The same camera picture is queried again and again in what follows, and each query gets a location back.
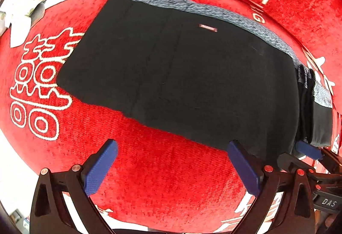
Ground red bedspread white characters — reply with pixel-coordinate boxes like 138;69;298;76
1;0;341;232

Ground black pants grey waistband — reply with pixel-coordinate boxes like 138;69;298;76
57;0;333;160

